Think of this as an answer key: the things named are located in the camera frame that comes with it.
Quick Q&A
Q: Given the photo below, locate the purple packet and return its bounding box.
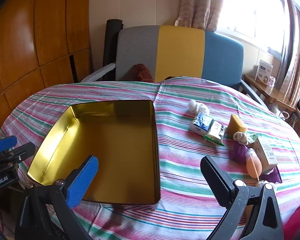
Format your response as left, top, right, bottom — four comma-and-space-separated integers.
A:
231, 144, 282, 183

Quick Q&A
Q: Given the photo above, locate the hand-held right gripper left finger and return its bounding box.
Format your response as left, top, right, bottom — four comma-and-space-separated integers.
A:
15, 155, 99, 240

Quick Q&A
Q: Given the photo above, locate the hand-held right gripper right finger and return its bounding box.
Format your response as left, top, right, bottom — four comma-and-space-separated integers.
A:
200, 156, 284, 240

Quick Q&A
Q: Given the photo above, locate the blue white tissue packet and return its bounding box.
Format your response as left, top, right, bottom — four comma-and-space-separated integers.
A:
189, 112, 214, 135

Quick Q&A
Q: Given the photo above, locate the white candy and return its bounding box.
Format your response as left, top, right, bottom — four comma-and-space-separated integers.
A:
189, 99, 210, 114
232, 131, 249, 145

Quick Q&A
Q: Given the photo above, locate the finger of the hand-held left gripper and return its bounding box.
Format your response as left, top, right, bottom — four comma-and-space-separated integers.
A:
0, 136, 17, 153
0, 142, 36, 167

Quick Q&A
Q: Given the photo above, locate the white cardboard box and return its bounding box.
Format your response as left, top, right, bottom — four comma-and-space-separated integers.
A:
255, 59, 273, 84

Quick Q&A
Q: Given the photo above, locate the yellow sponge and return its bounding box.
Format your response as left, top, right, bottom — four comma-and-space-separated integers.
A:
227, 114, 248, 135

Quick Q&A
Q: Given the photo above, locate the green white carton box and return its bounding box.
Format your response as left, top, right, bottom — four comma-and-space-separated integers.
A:
247, 133, 278, 175

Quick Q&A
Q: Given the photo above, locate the green white snack packet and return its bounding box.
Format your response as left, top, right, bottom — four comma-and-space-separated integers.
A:
204, 121, 227, 147

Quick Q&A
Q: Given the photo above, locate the thin wooden stick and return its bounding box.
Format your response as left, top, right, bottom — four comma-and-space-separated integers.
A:
250, 155, 260, 181

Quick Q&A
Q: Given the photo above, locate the wooden wardrobe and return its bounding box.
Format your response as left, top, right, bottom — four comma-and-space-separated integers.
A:
0, 0, 93, 135

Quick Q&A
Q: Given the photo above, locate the red garment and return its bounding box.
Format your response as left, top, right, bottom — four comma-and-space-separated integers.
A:
284, 202, 300, 240

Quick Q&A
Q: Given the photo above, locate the black rolled mat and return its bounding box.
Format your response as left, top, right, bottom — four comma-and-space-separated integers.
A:
103, 19, 124, 68

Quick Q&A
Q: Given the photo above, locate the dark red cloth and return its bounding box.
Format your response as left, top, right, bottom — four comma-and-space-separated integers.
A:
130, 64, 153, 82

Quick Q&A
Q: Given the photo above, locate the window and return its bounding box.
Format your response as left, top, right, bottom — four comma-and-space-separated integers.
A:
216, 0, 290, 55

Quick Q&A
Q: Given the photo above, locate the orange jelly cup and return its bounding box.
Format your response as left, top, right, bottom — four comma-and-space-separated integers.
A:
245, 148, 262, 178

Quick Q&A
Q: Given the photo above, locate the wooden side table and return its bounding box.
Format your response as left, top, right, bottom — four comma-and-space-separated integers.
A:
244, 74, 300, 140

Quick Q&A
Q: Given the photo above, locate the gold metal tin box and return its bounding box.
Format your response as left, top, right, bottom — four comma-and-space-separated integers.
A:
27, 100, 161, 205

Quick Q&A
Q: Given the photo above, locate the grey yellow blue chair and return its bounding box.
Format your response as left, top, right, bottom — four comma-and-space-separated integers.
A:
80, 25, 267, 105

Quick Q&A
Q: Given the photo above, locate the pink patterned curtain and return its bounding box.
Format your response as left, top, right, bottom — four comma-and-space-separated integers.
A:
277, 0, 300, 105
177, 0, 227, 29

